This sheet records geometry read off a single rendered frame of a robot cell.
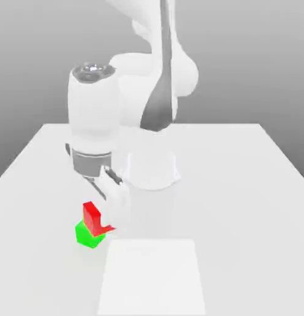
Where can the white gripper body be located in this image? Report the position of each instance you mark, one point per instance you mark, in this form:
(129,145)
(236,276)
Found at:
(109,193)

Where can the small red cube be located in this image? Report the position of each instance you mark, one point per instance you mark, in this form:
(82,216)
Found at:
(91,217)

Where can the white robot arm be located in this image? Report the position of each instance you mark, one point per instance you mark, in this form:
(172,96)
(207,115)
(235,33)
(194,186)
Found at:
(92,111)

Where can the small green cube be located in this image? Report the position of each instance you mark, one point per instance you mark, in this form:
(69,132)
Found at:
(86,237)

